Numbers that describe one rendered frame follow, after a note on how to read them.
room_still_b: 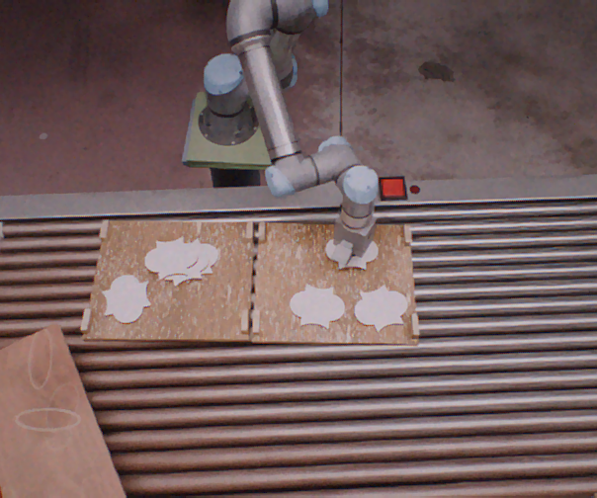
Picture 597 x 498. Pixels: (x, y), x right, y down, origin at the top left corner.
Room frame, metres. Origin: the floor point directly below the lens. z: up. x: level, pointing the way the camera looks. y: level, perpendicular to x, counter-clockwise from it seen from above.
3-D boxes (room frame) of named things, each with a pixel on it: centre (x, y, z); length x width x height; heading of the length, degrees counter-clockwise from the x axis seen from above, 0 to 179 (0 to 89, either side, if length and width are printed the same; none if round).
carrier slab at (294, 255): (0.79, -0.09, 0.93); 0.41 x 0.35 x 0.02; 89
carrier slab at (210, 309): (0.80, 0.33, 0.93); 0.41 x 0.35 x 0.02; 90
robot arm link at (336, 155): (0.96, -0.09, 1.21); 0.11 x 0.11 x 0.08; 23
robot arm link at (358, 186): (0.87, -0.14, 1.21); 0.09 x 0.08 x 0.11; 23
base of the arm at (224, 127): (1.37, 0.22, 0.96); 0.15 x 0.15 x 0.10
